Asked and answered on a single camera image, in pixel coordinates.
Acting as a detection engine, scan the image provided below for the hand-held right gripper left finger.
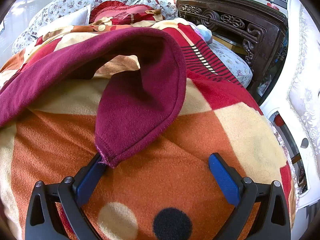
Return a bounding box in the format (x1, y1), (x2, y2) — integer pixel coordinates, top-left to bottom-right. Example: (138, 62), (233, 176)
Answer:
(24, 151), (108, 240)

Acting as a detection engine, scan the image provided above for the floral bed sheet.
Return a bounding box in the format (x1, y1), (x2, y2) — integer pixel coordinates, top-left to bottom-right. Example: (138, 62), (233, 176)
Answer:
(209, 39), (253, 87)

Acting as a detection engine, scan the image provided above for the white pillow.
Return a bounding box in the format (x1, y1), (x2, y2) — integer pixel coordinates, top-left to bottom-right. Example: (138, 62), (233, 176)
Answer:
(40, 5), (92, 34)

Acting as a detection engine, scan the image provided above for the maroon knit garment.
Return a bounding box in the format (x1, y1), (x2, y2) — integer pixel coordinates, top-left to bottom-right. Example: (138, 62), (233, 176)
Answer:
(0, 27), (187, 168)

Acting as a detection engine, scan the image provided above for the dark carved wooden cabinet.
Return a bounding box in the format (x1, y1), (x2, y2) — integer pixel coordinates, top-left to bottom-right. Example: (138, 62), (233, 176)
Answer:
(172, 0), (289, 98)

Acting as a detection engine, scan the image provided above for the floral padded headboard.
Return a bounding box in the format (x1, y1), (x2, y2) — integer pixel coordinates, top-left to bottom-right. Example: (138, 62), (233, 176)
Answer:
(11, 0), (178, 55)

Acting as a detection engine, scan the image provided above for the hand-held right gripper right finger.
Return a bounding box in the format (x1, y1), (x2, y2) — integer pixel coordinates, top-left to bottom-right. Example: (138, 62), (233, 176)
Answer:
(208, 152), (292, 240)

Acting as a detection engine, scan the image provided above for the orange red checked blanket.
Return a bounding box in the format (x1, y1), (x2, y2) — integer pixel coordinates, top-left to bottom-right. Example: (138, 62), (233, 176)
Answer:
(0, 17), (297, 240)

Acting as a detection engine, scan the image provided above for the red ruffled pillow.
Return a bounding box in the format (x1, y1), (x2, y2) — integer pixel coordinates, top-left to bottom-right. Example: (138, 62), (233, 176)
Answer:
(89, 1), (155, 25)

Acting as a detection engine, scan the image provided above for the pastel plush toy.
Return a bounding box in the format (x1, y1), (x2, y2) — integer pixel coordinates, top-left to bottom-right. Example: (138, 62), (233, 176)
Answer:
(187, 21), (213, 43)

